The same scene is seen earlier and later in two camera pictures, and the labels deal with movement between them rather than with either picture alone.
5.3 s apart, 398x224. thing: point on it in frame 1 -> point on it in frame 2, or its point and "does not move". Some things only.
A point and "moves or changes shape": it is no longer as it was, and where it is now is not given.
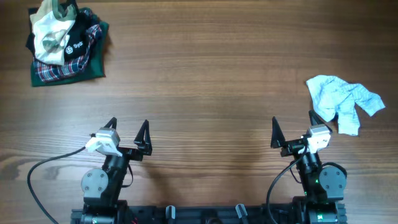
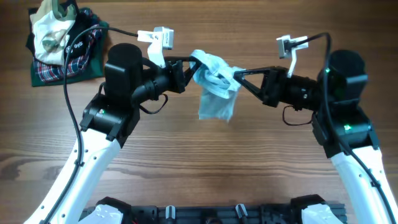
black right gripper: [278, 141] -> [270, 98]
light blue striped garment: [332, 97] moves or changes shape
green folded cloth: [94, 69] does not move
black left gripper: [143, 144] -> [180, 78]
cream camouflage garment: [52, 23] does not move
